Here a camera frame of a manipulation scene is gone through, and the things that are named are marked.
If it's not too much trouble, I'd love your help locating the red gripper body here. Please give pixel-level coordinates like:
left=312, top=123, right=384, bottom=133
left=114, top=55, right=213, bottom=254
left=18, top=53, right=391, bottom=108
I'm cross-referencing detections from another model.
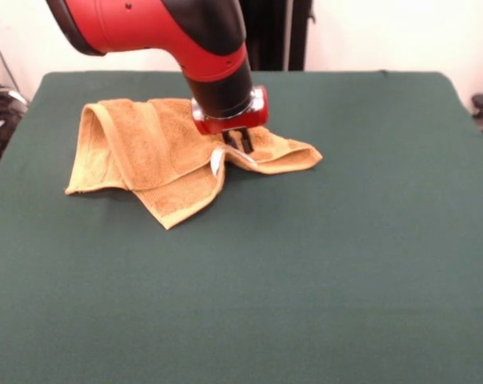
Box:
left=192, top=86, right=269, bottom=136

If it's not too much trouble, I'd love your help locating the yellow-orange terry towel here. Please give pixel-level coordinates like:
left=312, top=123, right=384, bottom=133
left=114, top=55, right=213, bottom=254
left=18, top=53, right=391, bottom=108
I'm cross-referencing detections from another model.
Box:
left=64, top=97, right=324, bottom=231

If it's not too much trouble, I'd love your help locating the dark green table cloth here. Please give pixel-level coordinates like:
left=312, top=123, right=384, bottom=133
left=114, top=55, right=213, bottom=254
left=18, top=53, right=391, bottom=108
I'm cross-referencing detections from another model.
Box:
left=0, top=70, right=483, bottom=384

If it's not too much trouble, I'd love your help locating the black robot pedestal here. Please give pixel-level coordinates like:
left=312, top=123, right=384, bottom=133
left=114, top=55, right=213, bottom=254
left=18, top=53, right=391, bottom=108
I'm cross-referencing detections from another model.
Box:
left=239, top=0, right=317, bottom=72

